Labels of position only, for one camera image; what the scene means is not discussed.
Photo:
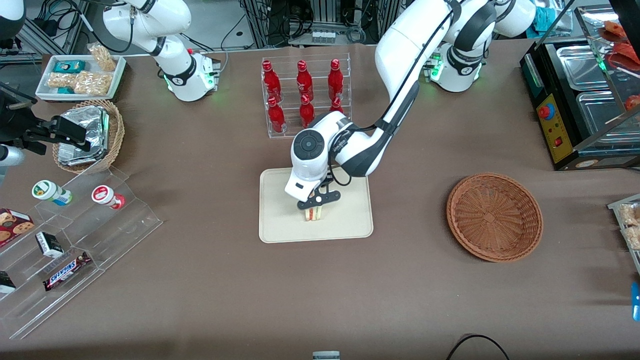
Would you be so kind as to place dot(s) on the small black white box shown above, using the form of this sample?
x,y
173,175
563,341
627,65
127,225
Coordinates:
x,y
49,245

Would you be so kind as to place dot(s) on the tan wicker basket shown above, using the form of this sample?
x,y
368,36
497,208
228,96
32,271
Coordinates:
x,y
116,135

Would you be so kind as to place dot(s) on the red lid yogurt cup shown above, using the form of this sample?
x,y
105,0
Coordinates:
x,y
106,195

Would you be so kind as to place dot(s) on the bagged puffed rice snack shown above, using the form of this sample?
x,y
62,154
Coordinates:
x,y
634,239
631,214

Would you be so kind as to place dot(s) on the silver foil packages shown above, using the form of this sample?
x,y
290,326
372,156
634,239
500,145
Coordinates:
x,y
85,135

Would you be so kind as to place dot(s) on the round brown wicker basket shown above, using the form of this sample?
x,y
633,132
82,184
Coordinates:
x,y
492,217

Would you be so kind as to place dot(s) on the small grey device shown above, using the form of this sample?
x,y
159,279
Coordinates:
x,y
326,355

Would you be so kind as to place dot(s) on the steel food warmer pan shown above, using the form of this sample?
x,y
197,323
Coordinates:
x,y
600,115
580,67

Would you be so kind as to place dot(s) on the Snickers chocolate bar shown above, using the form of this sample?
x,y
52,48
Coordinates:
x,y
66,271

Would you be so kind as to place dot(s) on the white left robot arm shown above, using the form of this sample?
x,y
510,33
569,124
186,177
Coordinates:
x,y
400,45

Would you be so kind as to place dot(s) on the black glass food warmer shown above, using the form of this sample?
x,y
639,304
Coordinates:
x,y
555,125

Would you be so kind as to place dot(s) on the bagged popcorn snack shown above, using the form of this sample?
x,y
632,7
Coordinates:
x,y
103,57
94,83
62,80

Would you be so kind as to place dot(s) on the red cookie box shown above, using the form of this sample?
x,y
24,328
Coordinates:
x,y
15,225

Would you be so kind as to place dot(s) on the grey snack tray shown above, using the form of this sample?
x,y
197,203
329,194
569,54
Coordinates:
x,y
614,205

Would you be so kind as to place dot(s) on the beige plastic serving tray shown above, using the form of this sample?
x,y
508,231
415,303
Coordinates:
x,y
280,220

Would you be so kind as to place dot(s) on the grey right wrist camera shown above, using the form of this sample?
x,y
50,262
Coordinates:
x,y
9,156

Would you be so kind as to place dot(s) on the white snack tray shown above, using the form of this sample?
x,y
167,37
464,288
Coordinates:
x,y
45,90

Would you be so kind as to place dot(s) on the white power strip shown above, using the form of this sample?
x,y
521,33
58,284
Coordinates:
x,y
323,36

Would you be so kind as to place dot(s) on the teal snack box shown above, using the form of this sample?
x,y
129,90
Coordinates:
x,y
69,66

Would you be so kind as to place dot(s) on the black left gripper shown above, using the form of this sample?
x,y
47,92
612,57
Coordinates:
x,y
329,180

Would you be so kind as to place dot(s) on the small blue object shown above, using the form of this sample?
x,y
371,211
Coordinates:
x,y
636,300

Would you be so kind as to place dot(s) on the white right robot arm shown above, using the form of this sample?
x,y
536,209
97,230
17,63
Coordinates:
x,y
170,30

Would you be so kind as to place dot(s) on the triangle sandwich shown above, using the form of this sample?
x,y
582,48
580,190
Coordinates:
x,y
314,215

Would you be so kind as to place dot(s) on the teal cloth bundle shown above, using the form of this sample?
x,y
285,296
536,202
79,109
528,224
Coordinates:
x,y
550,17

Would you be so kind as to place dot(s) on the red soda bottle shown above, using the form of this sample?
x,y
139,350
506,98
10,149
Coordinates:
x,y
337,105
271,82
335,80
276,117
304,82
306,112

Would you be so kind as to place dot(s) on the black snack packet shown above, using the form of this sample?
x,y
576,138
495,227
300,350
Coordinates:
x,y
6,283

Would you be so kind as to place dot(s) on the clear acrylic stepped display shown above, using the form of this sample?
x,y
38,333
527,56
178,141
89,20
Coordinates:
x,y
115,225

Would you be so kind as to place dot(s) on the clear acrylic bottle rack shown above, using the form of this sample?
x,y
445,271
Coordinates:
x,y
320,60

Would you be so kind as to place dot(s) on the green lid yogurt cup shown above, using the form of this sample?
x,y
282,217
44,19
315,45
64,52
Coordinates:
x,y
47,191

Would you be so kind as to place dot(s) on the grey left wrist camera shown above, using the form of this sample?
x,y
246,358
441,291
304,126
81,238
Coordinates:
x,y
297,189

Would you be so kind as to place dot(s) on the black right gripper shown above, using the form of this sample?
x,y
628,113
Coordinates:
x,y
16,124

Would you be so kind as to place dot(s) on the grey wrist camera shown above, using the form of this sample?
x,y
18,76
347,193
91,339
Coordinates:
x,y
9,156
297,189

